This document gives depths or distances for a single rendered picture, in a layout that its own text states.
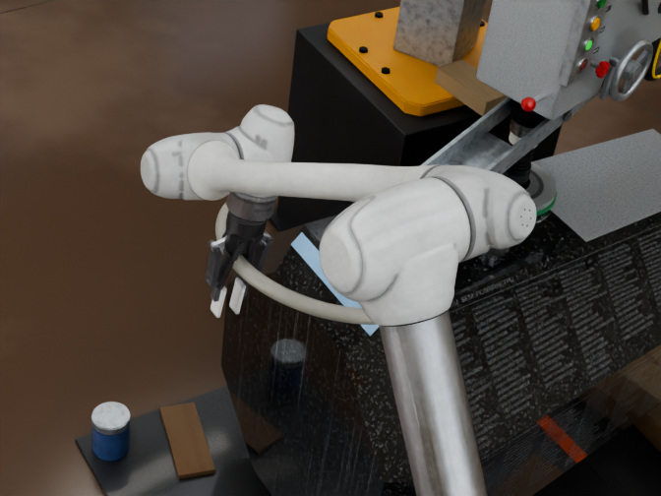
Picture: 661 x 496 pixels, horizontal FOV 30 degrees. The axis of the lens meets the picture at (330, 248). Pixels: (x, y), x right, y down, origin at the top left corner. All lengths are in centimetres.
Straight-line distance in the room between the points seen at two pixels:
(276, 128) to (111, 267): 188
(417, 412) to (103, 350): 208
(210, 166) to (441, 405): 61
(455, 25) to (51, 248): 148
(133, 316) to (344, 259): 222
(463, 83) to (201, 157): 152
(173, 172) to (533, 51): 96
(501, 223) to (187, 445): 186
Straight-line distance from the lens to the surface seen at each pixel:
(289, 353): 287
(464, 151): 283
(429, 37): 359
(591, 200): 307
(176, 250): 405
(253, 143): 218
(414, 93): 349
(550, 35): 268
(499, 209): 173
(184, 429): 346
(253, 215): 225
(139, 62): 496
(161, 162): 209
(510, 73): 277
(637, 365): 304
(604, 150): 327
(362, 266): 162
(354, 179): 196
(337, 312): 228
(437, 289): 168
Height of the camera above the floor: 264
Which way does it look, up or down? 40 degrees down
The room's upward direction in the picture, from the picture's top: 8 degrees clockwise
